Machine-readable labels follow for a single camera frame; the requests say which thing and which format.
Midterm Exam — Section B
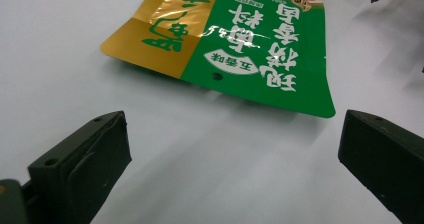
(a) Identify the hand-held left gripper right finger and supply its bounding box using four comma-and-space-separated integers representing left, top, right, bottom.
337, 109, 424, 224

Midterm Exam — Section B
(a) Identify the green and gold snack packet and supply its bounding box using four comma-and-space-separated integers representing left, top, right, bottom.
100, 0, 336, 119

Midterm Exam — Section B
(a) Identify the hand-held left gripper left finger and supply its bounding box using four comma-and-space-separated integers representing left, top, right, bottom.
20, 110, 133, 224

